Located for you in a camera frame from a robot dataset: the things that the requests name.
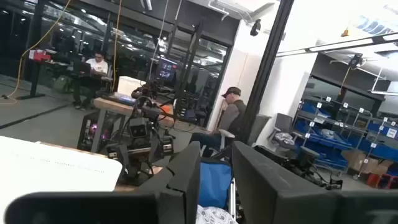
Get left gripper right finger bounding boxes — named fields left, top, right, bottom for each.
left=231, top=141, right=340, bottom=224

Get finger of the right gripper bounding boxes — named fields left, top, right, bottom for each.
left=114, top=143, right=134, bottom=185
left=149, top=133, right=163, bottom=169

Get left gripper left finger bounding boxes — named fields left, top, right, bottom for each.
left=138, top=141, right=201, bottom=224

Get grey patterned hospital gown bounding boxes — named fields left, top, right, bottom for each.
left=195, top=204, right=239, bottom=224

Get white plastic basket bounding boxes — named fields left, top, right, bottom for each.
left=0, top=135, right=124, bottom=218

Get blue fabric pouch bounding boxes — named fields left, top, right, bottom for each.
left=198, top=157, right=233, bottom=210

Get computer tower with purple lights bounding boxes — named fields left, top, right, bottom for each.
left=76, top=110, right=125, bottom=153

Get white box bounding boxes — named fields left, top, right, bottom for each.
left=117, top=75, right=147, bottom=97

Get grey office chair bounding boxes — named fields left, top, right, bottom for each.
left=269, top=113, right=296, bottom=150
left=217, top=114, right=272, bottom=156

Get shelving rack with blue bins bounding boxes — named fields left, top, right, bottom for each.
left=292, top=96, right=398, bottom=180

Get dark display screen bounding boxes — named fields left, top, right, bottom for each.
left=157, top=58, right=178, bottom=82

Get person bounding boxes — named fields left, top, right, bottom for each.
left=189, top=86, right=247, bottom=156
left=72, top=51, right=109, bottom=110

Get cardboard boxes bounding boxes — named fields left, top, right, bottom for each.
left=341, top=149, right=394, bottom=175

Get black laptop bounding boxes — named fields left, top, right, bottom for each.
left=73, top=60, right=91, bottom=77

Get red crate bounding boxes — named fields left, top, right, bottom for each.
left=366, top=172, right=398, bottom=190

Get black standing desk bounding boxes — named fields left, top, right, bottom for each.
left=17, top=58, right=75, bottom=100

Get red box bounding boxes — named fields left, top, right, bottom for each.
left=29, top=49, right=52, bottom=62

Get ceiling light bar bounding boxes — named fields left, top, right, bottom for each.
left=276, top=32, right=398, bottom=58

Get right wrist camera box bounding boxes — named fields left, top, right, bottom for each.
left=128, top=117, right=149, bottom=138

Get black cabled equipment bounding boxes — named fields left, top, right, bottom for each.
left=253, top=144, right=343, bottom=190

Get yellow cable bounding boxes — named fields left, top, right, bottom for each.
left=111, top=0, right=123, bottom=91
left=0, top=0, right=72, bottom=105

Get black vertical post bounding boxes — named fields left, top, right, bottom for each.
left=239, top=0, right=295, bottom=144

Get black hanging camera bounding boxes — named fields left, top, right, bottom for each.
left=250, top=18, right=262, bottom=37

